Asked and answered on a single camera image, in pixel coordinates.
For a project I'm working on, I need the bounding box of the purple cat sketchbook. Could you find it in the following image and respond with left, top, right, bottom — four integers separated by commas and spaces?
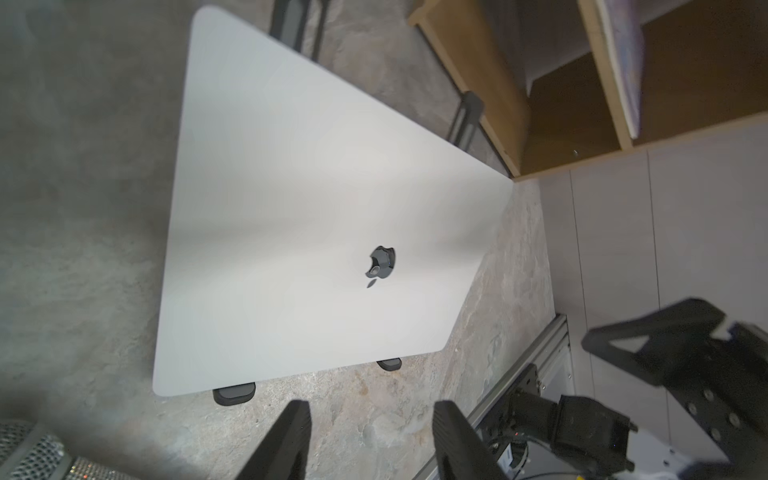
596, 0, 645, 140

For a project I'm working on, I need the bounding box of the silver laptop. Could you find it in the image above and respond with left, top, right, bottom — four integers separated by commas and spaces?
152, 6, 513, 397

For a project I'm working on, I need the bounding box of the glass tube of beads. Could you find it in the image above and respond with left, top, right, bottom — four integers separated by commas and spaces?
1, 420, 133, 480

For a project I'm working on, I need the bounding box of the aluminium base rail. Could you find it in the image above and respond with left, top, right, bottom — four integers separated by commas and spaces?
413, 313, 577, 480

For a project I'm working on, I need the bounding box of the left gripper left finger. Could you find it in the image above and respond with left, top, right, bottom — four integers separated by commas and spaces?
236, 400, 312, 480

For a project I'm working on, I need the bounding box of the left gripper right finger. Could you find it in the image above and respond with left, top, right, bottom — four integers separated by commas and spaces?
432, 400, 507, 480

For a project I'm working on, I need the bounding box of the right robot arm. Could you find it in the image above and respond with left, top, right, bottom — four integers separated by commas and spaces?
480, 298, 767, 479

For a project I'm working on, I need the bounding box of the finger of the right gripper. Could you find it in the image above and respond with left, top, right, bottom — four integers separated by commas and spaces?
582, 298, 735, 387

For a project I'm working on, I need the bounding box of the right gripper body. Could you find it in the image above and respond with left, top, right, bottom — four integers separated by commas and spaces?
666, 322, 767, 479

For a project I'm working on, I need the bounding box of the wooden shelf unit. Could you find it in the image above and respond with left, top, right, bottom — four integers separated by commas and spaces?
408, 1, 767, 180

